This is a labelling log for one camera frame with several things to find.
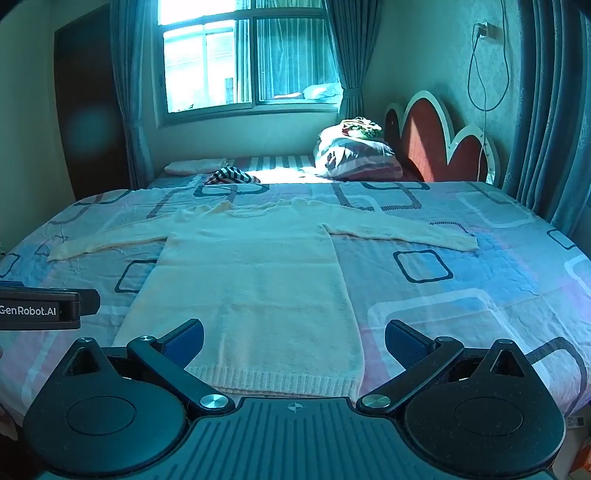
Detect cream knitted sweater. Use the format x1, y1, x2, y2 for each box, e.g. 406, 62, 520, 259
50, 199, 478, 398

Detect patterned bed quilt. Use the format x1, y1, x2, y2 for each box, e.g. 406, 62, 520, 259
1, 182, 590, 419

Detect pink small pillow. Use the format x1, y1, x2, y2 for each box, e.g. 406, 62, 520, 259
164, 158, 229, 176

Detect striped folded garment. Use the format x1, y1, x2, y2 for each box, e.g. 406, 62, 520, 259
204, 166, 260, 185

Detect near teal curtain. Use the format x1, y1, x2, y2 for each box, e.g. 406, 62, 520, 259
502, 1, 590, 236

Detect teal curtain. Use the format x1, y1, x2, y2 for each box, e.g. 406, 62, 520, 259
322, 0, 384, 119
110, 1, 154, 190
502, 1, 590, 236

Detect red heart headboard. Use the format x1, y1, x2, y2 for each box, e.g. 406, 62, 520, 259
384, 90, 501, 187

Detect striped grey pillow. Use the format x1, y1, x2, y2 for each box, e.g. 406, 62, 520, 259
314, 125, 404, 181

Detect left teal curtain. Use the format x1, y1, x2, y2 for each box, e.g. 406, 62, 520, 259
110, 1, 154, 190

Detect colourful folded cloth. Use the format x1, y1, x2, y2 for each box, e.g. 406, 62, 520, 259
341, 117, 384, 140

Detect white item on windowsill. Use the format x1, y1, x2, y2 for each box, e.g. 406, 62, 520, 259
303, 83, 342, 101

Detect right teal curtain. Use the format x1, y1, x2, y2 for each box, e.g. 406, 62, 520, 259
322, 0, 384, 119

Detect hanging charger cable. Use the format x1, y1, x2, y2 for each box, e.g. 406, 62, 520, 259
467, 0, 512, 183

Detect window with frame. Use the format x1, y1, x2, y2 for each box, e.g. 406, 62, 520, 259
152, 1, 342, 125

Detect wall socket with charger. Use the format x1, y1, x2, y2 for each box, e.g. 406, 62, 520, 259
475, 21, 503, 42

